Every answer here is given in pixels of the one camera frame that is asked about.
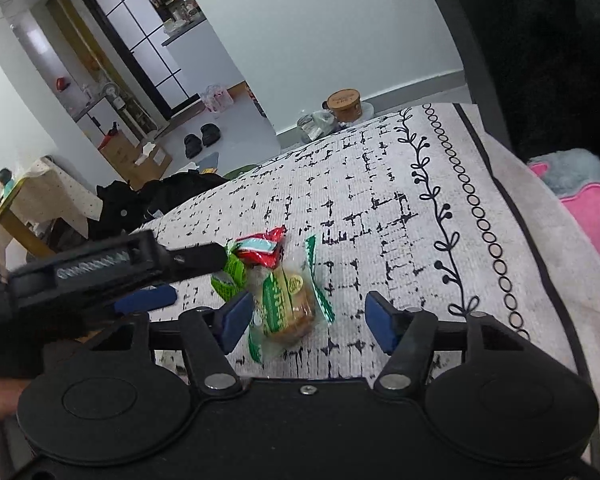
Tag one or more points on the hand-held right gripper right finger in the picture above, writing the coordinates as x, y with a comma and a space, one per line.
380, 320

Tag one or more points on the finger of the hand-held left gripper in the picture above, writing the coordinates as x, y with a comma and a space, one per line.
195, 260
147, 298

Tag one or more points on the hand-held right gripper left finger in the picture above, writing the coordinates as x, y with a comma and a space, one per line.
235, 320

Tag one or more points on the small green snack packet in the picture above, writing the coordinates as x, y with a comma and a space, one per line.
232, 272

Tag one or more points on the green-print bread packet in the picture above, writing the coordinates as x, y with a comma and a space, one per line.
285, 305

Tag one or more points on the red snack packet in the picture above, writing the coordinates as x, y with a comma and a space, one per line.
260, 252

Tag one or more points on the yellow wooden table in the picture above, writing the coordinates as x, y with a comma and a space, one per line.
15, 225

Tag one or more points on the black bag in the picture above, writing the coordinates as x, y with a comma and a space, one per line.
180, 185

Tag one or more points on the dotted tablecloth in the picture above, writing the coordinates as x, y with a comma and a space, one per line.
55, 190

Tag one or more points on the grey floor mat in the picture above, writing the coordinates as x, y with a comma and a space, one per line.
210, 161

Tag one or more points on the green rug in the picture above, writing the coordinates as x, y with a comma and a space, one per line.
240, 170

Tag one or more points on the cardboard box with tissue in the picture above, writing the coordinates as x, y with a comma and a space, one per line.
147, 160

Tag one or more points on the black slipper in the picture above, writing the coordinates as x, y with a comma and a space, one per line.
211, 134
192, 145

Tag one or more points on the black and white printed blanket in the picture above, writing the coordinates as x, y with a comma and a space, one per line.
380, 185

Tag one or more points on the clear plastic bag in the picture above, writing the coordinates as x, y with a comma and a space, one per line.
315, 125

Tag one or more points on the white standing fan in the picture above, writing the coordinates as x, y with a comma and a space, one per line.
111, 91

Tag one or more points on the white kitchen cabinet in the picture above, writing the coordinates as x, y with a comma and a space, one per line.
200, 60

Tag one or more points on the clear plastic container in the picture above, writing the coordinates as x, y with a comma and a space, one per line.
367, 108

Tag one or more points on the brown lidded tub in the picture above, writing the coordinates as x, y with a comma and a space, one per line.
344, 102

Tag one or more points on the black framed glass door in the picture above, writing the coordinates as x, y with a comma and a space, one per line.
140, 45

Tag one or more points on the pink and grey plush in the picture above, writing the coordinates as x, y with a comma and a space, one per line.
590, 205

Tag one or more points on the black chair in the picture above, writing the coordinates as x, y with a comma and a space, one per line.
460, 35

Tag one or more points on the black coat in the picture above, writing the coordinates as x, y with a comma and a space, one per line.
555, 50

